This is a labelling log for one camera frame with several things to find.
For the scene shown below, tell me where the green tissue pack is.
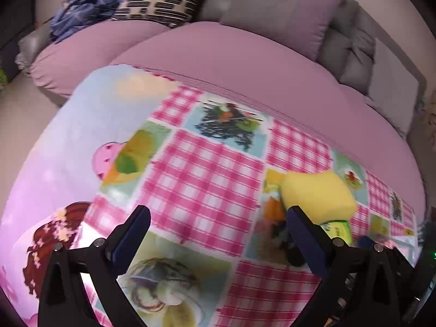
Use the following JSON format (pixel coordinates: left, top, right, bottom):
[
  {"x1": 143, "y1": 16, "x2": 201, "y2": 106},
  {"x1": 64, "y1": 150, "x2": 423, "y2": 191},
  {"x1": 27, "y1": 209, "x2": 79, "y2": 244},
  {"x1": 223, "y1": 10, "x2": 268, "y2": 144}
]
[{"x1": 321, "y1": 221, "x2": 353, "y2": 246}]

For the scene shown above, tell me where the yellow green kitchen sponge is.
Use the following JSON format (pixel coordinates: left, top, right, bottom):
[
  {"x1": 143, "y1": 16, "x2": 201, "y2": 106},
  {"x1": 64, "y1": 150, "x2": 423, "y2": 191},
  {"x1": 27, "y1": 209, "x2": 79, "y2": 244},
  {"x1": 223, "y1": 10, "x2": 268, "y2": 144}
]
[{"x1": 280, "y1": 170, "x2": 358, "y2": 225}]

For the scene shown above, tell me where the pink plaid picture tablecloth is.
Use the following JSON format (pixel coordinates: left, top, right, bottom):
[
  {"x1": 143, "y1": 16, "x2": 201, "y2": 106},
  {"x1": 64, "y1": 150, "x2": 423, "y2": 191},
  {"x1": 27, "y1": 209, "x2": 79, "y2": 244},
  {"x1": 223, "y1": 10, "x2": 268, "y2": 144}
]
[{"x1": 1, "y1": 65, "x2": 417, "y2": 326}]

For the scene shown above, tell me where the grey sofa with pink cover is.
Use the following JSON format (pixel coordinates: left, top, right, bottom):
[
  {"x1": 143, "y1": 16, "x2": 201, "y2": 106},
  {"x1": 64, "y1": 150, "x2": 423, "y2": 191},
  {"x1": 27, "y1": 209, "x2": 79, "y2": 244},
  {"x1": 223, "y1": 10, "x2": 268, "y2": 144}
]
[{"x1": 18, "y1": 0, "x2": 430, "y2": 215}]

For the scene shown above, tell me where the grey square cushion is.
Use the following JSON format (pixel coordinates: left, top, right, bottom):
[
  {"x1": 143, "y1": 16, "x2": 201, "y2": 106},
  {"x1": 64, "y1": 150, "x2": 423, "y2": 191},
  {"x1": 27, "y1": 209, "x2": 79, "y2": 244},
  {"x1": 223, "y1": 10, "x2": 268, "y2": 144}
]
[{"x1": 367, "y1": 38, "x2": 419, "y2": 138}]

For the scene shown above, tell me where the mauve square cushion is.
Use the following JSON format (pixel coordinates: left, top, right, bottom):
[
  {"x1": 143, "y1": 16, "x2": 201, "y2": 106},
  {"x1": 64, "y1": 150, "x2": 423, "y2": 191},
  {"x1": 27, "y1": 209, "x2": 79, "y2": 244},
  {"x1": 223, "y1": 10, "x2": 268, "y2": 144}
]
[{"x1": 219, "y1": 0, "x2": 341, "y2": 60}]

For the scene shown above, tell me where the blue crumpled clothing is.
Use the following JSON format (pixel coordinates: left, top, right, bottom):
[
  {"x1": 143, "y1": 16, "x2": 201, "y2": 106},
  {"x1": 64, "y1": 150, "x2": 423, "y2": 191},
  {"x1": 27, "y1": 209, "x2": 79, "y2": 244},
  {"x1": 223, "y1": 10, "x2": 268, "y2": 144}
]
[{"x1": 50, "y1": 0, "x2": 122, "y2": 43}]

